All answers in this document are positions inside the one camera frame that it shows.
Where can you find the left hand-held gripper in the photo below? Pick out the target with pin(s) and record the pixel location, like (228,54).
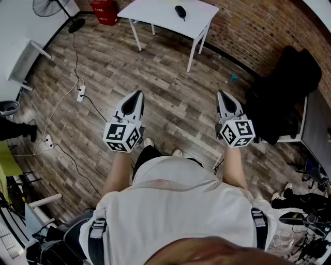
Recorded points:
(116,134)

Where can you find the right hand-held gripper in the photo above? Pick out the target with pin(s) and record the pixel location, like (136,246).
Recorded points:
(238,132)

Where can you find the person's right forearm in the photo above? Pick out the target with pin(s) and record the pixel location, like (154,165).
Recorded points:
(232,168)

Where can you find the person's left forearm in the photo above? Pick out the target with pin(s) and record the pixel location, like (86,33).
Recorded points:
(119,170)

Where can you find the small teal object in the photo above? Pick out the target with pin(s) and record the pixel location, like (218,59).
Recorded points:
(234,78)

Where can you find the person's left white shoe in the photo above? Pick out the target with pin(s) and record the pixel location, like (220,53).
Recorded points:
(149,142)

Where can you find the person's white shoe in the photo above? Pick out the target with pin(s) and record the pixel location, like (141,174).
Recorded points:
(177,153)
(149,142)

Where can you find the black office chair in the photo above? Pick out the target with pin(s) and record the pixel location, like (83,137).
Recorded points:
(269,116)

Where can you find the person's black shorts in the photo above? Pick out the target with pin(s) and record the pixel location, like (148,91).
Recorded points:
(146,158)

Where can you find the white power strip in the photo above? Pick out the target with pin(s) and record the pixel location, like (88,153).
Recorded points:
(48,141)
(81,93)

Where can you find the person's right white shoe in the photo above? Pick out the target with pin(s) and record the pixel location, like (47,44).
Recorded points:
(177,153)

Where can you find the black sofa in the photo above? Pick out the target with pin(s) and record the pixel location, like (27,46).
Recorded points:
(300,72)

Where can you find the grey topped desk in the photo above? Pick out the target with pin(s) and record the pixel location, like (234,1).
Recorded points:
(316,124)

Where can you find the white table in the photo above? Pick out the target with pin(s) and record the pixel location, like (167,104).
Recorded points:
(157,15)

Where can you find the red box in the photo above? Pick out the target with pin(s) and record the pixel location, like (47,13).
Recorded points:
(104,11)

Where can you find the person's white shirt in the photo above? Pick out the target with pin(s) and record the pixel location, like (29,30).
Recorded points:
(168,207)

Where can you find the grey round bin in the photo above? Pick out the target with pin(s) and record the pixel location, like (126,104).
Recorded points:
(9,106)

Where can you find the black standing fan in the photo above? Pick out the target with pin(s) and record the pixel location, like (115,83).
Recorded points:
(49,6)

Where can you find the green chair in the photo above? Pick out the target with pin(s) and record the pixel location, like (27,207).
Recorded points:
(9,160)

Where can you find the black tripod equipment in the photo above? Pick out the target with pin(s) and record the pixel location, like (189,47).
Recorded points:
(310,227)

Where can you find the white shelf frame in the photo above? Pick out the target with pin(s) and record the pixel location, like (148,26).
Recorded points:
(26,62)

